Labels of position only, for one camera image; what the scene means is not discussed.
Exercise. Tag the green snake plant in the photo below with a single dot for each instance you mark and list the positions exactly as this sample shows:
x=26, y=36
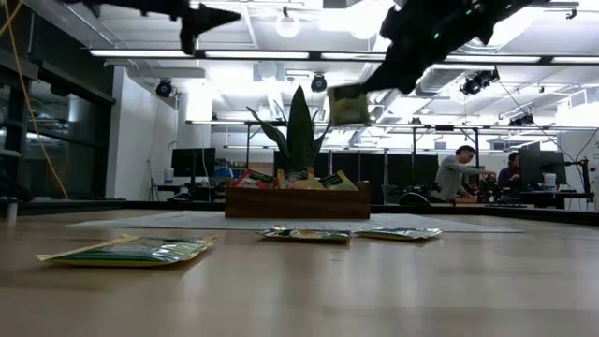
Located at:
x=299, y=131

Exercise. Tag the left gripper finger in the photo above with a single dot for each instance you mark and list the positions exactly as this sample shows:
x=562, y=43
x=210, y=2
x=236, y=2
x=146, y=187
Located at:
x=206, y=19

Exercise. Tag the person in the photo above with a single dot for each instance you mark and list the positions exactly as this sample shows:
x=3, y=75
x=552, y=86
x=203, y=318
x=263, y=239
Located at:
x=510, y=171
x=456, y=175

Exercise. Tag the dark office desk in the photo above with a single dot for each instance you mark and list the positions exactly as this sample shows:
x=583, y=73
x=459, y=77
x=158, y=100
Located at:
x=538, y=196
x=187, y=189

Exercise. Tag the black office chair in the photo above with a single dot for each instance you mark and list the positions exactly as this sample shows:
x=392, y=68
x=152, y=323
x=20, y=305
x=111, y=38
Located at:
x=414, y=200

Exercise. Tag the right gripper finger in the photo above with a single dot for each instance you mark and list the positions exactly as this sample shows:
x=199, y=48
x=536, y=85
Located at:
x=376, y=88
x=388, y=83

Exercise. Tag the long light strip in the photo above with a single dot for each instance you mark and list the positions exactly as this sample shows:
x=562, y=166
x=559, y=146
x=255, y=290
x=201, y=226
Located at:
x=575, y=60
x=351, y=56
x=257, y=54
x=140, y=53
x=491, y=59

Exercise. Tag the white tub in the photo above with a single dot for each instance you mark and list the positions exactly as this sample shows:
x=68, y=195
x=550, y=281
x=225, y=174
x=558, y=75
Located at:
x=550, y=180

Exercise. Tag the black dome camera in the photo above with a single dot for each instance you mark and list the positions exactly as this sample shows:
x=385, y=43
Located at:
x=318, y=83
x=164, y=88

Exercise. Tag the red tea bag packet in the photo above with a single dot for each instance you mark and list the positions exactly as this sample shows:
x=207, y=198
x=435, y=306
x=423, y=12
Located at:
x=255, y=179

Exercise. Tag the wooden compartment box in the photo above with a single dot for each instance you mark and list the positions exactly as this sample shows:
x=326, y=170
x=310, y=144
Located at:
x=297, y=203

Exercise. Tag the black gantry frame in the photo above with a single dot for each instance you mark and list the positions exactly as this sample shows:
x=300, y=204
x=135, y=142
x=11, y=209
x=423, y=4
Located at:
x=476, y=140

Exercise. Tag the black desk monitor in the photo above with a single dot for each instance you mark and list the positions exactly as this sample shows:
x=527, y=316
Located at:
x=538, y=166
x=193, y=161

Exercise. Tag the white bottle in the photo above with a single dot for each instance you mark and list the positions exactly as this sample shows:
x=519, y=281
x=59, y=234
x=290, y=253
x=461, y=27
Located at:
x=168, y=176

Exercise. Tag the black track spotlight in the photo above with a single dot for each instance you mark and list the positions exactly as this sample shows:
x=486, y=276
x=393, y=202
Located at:
x=521, y=119
x=479, y=80

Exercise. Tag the small metal post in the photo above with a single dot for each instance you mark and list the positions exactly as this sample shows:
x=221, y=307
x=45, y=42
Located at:
x=11, y=208

